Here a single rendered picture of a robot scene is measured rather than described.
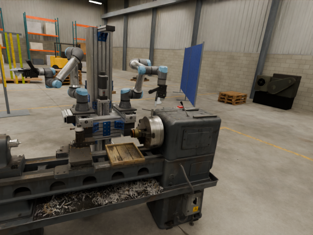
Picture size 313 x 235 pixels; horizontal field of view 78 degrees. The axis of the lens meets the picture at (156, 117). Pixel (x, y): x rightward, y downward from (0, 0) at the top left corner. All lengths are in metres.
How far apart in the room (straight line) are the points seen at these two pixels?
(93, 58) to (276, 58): 10.31
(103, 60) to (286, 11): 10.60
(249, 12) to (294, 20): 2.34
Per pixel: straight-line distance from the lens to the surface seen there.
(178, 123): 1.73
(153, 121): 1.76
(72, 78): 2.27
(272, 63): 11.78
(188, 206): 2.27
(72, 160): 1.66
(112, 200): 1.82
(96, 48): 2.34
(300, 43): 11.56
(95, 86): 2.37
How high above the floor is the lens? 1.79
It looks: 18 degrees down
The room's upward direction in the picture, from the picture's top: 5 degrees clockwise
